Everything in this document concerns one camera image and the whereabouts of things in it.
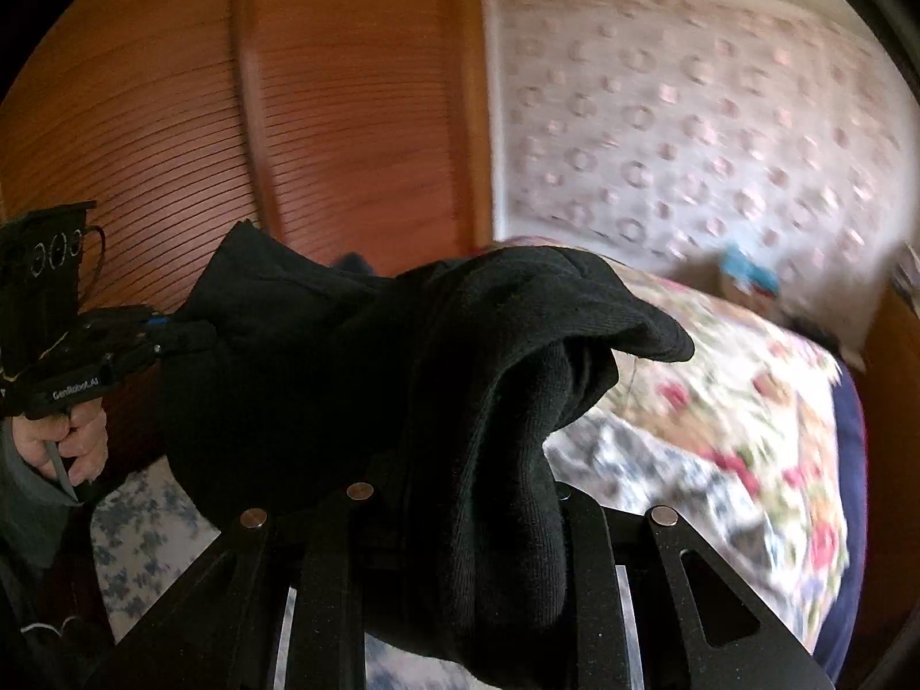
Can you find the wooden cabinet counter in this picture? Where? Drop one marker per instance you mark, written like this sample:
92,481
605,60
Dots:
891,374

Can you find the person's left forearm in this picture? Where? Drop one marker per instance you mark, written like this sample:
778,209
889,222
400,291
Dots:
29,510

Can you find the circle patterned wall curtain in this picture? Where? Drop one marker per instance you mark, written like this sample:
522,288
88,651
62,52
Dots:
683,122

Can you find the navy blue blanket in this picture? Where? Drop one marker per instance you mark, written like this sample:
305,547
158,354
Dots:
848,503

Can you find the person's left hand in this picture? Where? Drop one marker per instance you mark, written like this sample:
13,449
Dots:
79,438

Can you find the wooden slatted wardrobe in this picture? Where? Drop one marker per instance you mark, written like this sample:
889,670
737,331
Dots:
323,86

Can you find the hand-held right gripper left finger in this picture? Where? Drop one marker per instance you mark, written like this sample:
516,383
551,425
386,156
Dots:
345,553

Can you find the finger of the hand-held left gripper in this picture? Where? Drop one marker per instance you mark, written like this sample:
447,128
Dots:
183,339
157,318

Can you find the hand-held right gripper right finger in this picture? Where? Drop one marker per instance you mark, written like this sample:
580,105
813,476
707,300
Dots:
586,553

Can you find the floral bed quilt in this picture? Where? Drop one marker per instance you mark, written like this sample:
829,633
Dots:
755,410

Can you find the black printed t-shirt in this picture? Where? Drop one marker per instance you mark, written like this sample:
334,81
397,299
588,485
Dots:
431,374

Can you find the cardboard box with blue contents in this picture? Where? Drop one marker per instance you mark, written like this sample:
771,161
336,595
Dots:
747,277

